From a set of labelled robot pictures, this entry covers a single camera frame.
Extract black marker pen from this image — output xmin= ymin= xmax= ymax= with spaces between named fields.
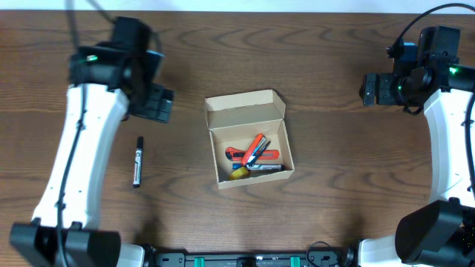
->
xmin=133 ymin=136 xmax=144 ymax=188

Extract red utility knife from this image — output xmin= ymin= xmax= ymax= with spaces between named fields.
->
xmin=225 ymin=147 xmax=280 ymax=162

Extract cardboard box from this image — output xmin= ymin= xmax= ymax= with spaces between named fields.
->
xmin=205 ymin=89 xmax=295 ymax=189

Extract yellow clear tape roll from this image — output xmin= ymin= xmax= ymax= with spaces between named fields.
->
xmin=229 ymin=166 xmax=250 ymax=180

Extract red and white pliers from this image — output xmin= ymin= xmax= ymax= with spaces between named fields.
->
xmin=241 ymin=133 xmax=270 ymax=166

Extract blue marker pen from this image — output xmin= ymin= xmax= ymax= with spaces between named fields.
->
xmin=245 ymin=164 xmax=285 ymax=171

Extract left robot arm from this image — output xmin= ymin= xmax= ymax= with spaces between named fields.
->
xmin=10 ymin=44 xmax=174 ymax=266

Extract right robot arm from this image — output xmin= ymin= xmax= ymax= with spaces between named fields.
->
xmin=353 ymin=62 xmax=474 ymax=266

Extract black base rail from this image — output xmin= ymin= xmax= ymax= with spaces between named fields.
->
xmin=142 ymin=243 xmax=363 ymax=267

